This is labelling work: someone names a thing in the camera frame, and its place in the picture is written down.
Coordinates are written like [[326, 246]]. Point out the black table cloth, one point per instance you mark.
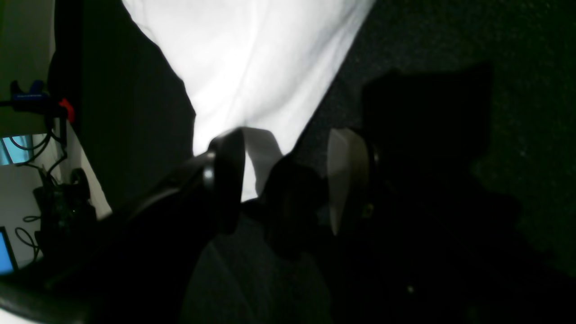
[[472, 93]]

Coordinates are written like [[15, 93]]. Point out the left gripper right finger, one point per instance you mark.
[[415, 252]]

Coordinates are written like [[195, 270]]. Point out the white printed t-shirt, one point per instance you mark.
[[263, 65]]

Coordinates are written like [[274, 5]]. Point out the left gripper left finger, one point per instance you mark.
[[134, 266]]

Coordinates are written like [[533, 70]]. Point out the red black clamp far left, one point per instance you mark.
[[69, 108]]

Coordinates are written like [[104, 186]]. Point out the blue clamp far left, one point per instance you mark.
[[35, 100]]

